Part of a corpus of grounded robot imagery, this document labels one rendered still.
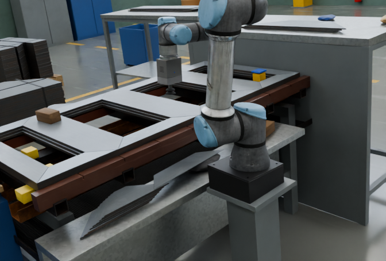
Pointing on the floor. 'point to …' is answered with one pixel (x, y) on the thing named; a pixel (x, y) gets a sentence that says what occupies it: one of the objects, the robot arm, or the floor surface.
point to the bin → (138, 43)
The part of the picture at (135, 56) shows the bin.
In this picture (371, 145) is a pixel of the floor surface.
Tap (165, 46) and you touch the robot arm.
